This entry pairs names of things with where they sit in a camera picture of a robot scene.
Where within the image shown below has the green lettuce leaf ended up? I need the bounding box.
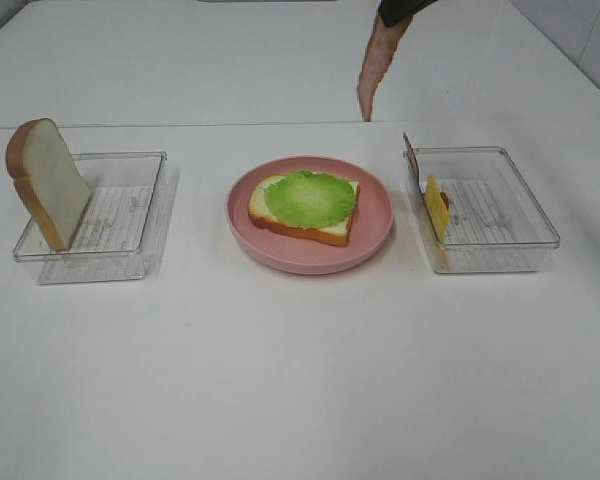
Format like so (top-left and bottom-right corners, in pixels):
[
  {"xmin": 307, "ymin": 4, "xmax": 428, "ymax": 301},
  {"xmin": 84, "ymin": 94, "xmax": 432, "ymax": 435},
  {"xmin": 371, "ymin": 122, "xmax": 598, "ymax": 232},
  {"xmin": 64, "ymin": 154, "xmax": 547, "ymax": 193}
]
[{"xmin": 255, "ymin": 171, "xmax": 358, "ymax": 229}]

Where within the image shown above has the bread slice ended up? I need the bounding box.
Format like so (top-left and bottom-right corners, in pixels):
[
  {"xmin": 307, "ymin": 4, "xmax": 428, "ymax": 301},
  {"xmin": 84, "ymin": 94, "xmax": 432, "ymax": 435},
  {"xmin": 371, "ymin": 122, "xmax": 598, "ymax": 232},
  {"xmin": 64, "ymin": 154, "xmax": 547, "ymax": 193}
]
[
  {"xmin": 5, "ymin": 118, "xmax": 91, "ymax": 251},
  {"xmin": 248, "ymin": 174, "xmax": 357, "ymax": 247}
]

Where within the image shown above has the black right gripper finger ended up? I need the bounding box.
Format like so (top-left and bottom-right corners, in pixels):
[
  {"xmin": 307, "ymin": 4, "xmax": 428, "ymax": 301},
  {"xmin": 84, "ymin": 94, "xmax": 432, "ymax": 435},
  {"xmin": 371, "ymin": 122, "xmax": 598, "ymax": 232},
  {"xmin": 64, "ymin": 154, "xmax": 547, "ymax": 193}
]
[{"xmin": 377, "ymin": 0, "xmax": 437, "ymax": 28}]

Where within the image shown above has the yellow cheese slice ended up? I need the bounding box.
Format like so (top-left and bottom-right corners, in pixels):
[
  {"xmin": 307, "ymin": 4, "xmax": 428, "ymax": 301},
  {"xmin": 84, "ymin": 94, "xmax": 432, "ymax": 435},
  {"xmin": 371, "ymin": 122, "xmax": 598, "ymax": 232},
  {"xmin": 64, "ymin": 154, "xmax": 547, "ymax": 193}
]
[{"xmin": 424, "ymin": 174, "xmax": 451, "ymax": 272}]

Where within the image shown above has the curved bacon strip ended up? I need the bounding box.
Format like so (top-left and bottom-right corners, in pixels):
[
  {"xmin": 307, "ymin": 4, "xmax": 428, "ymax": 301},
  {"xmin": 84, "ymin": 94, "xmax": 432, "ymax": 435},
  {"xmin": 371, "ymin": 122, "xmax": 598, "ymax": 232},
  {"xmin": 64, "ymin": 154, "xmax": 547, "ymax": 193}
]
[{"xmin": 357, "ymin": 14, "xmax": 413, "ymax": 122}]

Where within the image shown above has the clear plastic ingredients box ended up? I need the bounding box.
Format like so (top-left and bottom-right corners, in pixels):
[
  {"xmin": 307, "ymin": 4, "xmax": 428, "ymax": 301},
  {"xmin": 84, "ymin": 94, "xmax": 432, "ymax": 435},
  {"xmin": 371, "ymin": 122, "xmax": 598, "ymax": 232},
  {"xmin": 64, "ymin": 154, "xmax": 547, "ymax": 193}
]
[{"xmin": 403, "ymin": 146, "xmax": 560, "ymax": 274}]

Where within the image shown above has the clear plastic bread box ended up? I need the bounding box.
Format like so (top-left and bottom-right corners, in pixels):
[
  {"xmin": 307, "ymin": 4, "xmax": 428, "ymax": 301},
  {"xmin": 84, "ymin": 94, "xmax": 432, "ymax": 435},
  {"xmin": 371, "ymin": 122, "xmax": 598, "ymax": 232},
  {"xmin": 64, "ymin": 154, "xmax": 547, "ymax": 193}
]
[{"xmin": 13, "ymin": 151, "xmax": 178, "ymax": 285}]

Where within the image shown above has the pink round plate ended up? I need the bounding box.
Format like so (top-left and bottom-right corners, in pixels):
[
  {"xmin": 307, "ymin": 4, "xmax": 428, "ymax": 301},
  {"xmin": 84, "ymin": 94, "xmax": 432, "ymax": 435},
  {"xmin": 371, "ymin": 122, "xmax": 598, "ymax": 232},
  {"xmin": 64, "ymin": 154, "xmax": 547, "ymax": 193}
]
[{"xmin": 226, "ymin": 156, "xmax": 394, "ymax": 275}]

